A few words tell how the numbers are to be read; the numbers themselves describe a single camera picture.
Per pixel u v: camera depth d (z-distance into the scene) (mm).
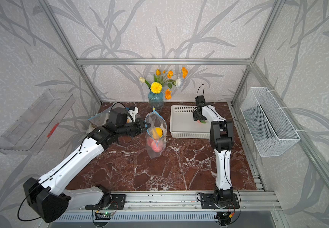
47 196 369
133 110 679
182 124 1091
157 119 726
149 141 896
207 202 730
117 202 722
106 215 718
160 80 992
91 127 1036
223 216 770
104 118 1091
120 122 562
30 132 666
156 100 1089
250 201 753
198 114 887
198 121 1021
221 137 601
